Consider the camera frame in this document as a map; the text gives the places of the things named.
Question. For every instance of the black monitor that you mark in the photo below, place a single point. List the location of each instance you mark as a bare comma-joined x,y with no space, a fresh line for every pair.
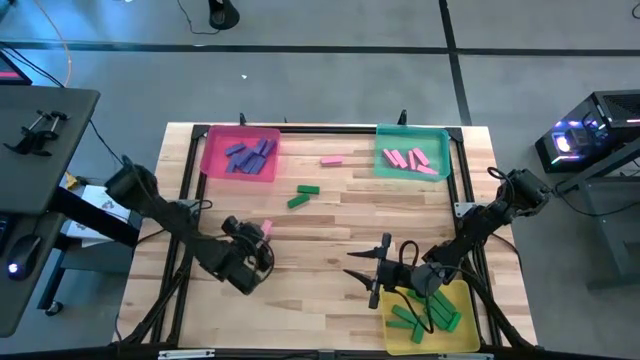
11,70

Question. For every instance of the black bar clamp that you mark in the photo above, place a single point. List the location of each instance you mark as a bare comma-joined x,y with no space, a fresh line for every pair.
47,122
27,142

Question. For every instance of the yellow translucent plastic bin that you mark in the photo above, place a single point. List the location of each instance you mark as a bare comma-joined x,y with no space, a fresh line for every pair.
465,340

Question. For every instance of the black computer with coloured lights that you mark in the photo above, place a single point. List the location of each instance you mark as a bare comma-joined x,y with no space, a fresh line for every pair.
585,132

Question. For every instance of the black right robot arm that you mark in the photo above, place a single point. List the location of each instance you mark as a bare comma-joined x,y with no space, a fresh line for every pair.
480,220

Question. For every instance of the black frame upright post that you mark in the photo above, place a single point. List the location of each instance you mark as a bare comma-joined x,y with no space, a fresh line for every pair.
242,118
402,117

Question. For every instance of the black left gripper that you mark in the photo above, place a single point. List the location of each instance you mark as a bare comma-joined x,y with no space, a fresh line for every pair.
242,237

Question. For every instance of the black round stand base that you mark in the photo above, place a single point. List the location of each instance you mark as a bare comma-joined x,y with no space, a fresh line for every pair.
223,14

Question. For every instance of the grey metal workbench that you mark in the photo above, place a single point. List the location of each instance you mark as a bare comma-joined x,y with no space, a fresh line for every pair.
615,220

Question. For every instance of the pink translucent plastic bin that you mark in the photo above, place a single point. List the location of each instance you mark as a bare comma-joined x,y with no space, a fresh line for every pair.
215,167

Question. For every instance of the black desk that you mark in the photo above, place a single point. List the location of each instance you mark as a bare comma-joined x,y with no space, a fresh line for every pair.
30,175

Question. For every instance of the blue blocks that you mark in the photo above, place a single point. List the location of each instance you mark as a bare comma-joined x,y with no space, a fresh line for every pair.
243,160

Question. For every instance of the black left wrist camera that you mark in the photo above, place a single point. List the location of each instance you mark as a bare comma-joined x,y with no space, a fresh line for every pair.
231,225

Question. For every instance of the white paper sheet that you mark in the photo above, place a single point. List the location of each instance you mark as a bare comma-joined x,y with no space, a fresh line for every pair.
107,205

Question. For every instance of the black caster wheel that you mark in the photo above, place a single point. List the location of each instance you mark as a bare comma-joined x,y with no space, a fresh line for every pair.
54,307

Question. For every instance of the small yellow object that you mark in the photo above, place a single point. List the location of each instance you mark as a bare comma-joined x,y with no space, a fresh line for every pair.
71,181

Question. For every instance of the silver aluminium bracket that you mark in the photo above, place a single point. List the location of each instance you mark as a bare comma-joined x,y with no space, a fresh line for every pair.
465,356
186,354

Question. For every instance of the black aluminium rig frame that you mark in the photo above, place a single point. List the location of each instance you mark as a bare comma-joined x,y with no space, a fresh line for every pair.
325,130

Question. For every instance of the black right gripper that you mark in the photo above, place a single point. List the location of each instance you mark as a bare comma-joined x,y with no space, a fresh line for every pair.
397,277

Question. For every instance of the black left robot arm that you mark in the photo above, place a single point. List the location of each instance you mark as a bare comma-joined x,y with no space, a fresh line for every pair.
170,215

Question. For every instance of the silver corner bracket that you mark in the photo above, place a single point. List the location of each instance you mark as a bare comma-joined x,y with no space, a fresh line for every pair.
465,207

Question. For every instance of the black computer mouse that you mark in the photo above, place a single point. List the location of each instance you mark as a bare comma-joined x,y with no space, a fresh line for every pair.
22,255

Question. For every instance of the teal translucent plastic bin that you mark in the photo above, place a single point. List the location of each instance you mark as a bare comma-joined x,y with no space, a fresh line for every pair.
435,140

